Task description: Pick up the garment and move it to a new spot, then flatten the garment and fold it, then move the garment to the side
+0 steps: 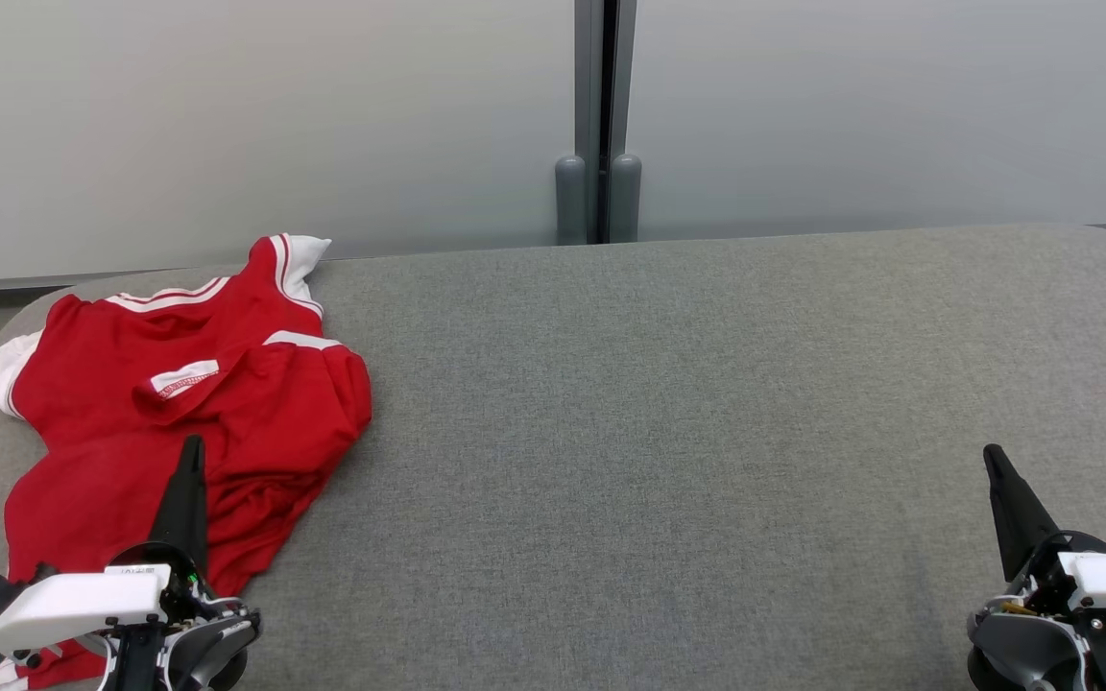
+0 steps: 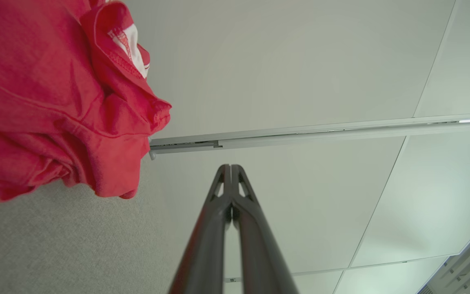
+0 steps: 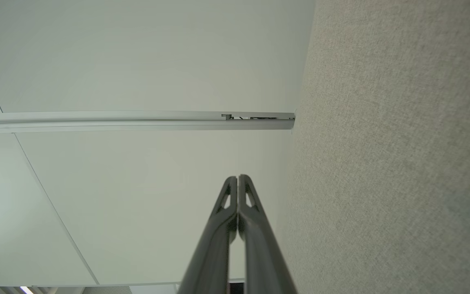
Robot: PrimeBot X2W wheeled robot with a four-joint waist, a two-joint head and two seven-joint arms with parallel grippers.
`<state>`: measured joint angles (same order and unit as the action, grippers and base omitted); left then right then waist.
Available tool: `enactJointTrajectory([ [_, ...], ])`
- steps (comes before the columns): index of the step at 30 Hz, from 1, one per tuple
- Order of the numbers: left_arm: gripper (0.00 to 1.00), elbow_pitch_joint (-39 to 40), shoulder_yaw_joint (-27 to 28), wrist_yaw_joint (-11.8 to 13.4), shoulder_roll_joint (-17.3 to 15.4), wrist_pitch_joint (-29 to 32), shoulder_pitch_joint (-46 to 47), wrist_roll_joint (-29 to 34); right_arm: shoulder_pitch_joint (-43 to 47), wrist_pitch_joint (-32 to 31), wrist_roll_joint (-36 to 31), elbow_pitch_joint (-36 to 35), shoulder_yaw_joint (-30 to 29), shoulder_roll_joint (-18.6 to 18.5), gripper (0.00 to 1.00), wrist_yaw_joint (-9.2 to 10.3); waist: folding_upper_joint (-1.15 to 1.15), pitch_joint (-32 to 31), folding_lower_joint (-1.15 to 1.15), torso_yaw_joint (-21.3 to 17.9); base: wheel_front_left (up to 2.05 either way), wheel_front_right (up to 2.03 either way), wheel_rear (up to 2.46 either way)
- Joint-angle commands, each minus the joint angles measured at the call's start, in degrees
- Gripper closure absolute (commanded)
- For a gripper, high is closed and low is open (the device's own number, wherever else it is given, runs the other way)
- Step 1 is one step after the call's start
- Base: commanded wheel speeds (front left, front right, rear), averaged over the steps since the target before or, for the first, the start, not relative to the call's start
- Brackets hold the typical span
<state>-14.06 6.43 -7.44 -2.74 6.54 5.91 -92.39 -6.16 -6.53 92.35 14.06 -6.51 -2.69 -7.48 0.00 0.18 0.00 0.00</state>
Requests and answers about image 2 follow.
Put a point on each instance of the grey aluminium post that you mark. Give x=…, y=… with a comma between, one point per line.
x=300, y=136

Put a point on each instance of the red white basketball jersey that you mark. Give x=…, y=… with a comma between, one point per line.
x=35, y=102

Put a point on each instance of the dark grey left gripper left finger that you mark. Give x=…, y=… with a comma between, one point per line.
x=206, y=245

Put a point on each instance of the grey metal frame rail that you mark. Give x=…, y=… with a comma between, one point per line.
x=467, y=261

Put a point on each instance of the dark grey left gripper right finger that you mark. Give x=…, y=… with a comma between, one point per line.
x=259, y=253

